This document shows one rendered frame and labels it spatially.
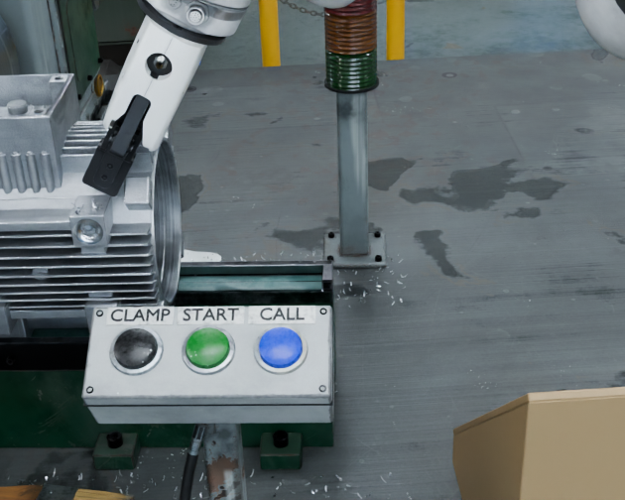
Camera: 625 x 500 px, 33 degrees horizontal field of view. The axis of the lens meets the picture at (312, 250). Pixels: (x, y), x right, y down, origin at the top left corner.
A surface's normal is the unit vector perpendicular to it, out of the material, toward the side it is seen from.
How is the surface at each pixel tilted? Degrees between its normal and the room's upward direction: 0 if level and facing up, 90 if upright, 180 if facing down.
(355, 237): 90
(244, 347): 29
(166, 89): 89
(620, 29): 113
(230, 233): 0
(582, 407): 90
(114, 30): 90
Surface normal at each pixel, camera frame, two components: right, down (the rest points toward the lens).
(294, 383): -0.05, -0.51
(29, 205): -0.04, -0.15
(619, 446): 0.06, 0.51
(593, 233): -0.04, -0.86
